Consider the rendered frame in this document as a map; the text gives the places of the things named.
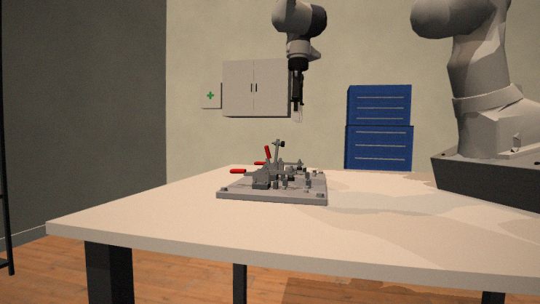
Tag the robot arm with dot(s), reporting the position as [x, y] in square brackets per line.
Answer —
[494, 119]

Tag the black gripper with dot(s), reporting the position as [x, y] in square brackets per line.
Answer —
[297, 65]

